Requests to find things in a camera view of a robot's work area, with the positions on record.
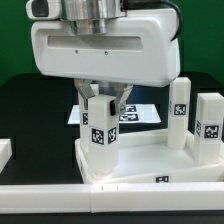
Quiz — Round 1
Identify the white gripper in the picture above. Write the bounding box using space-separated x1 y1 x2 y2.
31 8 180 116

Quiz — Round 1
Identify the white desk top tray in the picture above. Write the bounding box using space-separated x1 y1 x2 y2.
75 129 224 184

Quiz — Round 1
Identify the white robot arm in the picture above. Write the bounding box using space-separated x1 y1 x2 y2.
26 0 183 114

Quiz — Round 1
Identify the white marker sheet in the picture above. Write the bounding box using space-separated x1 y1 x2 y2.
68 104 161 125

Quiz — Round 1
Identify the white left barrier block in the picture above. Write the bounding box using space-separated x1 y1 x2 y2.
0 139 12 173

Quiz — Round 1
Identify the white front barrier rail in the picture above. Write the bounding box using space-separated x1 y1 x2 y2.
0 182 224 214

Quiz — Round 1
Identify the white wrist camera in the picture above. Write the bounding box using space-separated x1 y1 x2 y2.
26 0 62 20

